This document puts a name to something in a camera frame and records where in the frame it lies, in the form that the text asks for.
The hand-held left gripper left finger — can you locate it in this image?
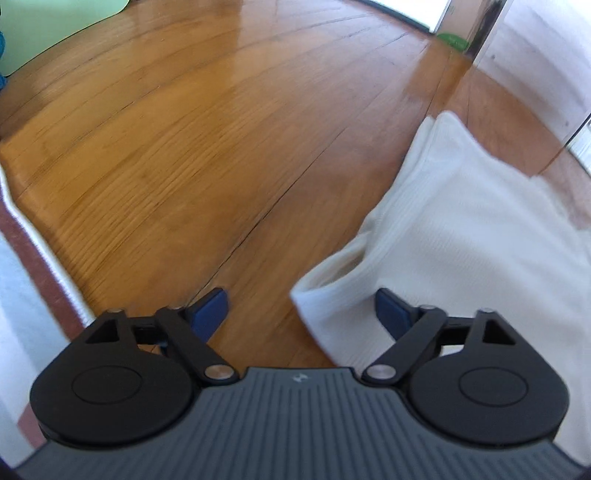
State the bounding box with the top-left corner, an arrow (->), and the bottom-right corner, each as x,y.
83,287 -> 241,386

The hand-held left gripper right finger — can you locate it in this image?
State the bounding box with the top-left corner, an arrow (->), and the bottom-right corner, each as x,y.
361,287 -> 520,386

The white shirt with green monster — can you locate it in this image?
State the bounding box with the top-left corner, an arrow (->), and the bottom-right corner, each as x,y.
290,111 -> 591,457

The checked rug with brown border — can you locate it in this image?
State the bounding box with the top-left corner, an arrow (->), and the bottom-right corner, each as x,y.
0,157 -> 95,462

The small green object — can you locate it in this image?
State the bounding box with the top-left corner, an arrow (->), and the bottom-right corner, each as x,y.
436,32 -> 472,51

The white panel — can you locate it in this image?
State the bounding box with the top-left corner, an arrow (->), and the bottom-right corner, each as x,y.
365,0 -> 451,33

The shiny metal post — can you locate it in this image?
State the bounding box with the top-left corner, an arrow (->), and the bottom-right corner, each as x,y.
464,0 -> 504,61

